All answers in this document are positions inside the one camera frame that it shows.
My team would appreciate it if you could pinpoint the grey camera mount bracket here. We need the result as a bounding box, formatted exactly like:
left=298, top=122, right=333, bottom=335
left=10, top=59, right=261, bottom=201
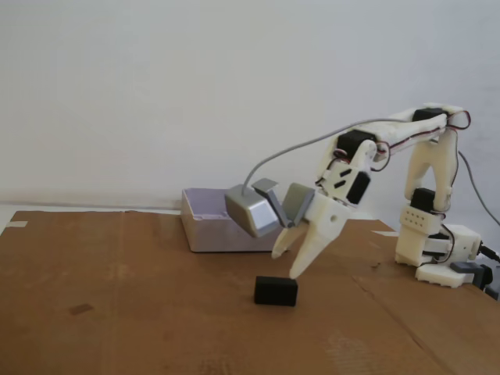
left=252, top=177, right=316, bottom=230

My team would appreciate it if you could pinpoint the brown cardboard sheet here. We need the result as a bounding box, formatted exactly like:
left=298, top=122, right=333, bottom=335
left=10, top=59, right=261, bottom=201
left=0, top=209, right=500, bottom=375

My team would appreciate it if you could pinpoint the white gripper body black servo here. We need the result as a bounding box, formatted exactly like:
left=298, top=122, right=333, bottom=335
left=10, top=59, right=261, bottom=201
left=303, top=170, right=373, bottom=242

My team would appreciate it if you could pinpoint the dark brown tape patch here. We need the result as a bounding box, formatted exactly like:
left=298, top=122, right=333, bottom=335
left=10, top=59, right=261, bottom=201
left=66, top=302, right=95, bottom=316

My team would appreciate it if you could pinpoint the grey table clamp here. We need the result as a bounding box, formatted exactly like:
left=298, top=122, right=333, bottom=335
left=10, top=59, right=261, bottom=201
left=449, top=260, right=500, bottom=302

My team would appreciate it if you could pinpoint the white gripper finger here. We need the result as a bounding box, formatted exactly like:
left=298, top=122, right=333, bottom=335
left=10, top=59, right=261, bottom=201
left=271, top=225, right=309, bottom=260
left=289, top=220, right=332, bottom=280

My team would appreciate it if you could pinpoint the pale grey plastic box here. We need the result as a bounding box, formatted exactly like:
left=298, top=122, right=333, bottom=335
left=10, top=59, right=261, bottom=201
left=181, top=187, right=282, bottom=254

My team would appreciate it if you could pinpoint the grey camera cable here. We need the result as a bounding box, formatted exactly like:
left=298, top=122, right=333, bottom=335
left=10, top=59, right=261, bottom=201
left=242, top=116, right=500, bottom=231

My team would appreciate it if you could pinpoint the black rectangular block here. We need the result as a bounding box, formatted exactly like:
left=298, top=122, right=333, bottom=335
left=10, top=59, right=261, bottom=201
left=253, top=275, right=300, bottom=308

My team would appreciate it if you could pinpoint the black power cable plug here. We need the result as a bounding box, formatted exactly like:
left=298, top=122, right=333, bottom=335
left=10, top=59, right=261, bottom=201
left=478, top=244, right=500, bottom=263

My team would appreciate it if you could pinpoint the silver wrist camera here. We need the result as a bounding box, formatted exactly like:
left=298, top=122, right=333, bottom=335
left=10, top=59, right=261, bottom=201
left=224, top=184, right=279, bottom=238

